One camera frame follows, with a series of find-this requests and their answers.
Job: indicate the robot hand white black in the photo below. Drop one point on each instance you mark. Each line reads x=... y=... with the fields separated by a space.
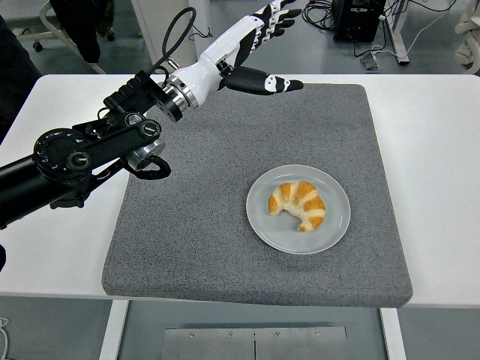
x=210 y=67

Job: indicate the croissant bread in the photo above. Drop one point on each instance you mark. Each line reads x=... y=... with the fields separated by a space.
x=311 y=206

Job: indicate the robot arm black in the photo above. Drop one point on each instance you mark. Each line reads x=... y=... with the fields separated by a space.
x=22 y=180

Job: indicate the grey round plate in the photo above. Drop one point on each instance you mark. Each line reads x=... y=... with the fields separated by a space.
x=262 y=232

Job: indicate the grey metal plate with screws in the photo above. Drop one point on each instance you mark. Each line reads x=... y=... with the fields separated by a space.
x=255 y=343

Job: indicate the white desk panel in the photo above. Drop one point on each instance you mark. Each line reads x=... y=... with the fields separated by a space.
x=150 y=22

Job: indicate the person's legs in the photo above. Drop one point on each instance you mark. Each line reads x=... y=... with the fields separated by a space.
x=82 y=26

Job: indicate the black equipment box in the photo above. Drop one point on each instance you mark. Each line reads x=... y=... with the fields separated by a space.
x=356 y=22

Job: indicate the clear floor box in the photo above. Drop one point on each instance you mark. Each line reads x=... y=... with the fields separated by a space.
x=370 y=62

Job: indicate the grey felt mat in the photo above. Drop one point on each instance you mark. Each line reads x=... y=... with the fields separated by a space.
x=206 y=232

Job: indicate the white desk leg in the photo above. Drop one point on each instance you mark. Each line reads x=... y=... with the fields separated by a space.
x=398 y=33

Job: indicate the person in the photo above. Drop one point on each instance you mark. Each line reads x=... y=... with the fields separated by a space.
x=15 y=75

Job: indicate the white table leg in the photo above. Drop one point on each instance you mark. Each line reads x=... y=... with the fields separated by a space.
x=110 y=333
x=393 y=337

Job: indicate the white rolling chair frame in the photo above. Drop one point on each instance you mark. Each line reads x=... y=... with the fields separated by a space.
x=62 y=39

